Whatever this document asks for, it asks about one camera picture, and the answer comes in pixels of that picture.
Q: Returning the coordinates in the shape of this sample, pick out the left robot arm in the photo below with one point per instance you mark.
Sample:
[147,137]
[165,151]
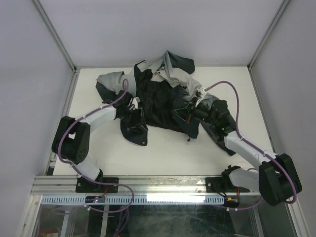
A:
[72,138]

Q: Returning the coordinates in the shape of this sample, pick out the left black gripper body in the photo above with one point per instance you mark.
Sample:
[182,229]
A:
[125,116]

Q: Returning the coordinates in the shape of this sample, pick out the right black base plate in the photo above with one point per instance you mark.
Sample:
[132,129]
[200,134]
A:
[219,185]

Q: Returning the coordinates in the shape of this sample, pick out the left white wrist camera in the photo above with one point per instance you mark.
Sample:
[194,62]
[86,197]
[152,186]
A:
[133,104]

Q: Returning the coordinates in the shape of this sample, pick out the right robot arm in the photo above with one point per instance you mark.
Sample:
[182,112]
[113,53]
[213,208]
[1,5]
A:
[274,176]

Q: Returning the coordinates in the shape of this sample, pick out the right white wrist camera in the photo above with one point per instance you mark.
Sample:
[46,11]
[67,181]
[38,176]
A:
[200,93]

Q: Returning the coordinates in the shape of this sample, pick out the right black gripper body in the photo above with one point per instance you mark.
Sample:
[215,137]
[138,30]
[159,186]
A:
[199,113]

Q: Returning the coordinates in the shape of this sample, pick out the slotted grey cable duct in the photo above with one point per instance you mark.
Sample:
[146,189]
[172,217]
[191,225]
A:
[150,199]

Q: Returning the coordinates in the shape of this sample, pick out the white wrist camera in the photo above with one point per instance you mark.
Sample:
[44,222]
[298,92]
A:
[133,104]
[200,93]

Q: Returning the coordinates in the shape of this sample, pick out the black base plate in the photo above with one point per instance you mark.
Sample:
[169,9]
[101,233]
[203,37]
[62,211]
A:
[85,186]
[219,185]

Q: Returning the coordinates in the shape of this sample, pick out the aluminium mounting rail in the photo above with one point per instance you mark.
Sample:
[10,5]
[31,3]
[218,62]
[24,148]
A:
[63,185]

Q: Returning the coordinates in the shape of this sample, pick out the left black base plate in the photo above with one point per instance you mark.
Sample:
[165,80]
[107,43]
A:
[85,186]

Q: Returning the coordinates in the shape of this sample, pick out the dark grey zip jacket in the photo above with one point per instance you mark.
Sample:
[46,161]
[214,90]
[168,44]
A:
[161,86]

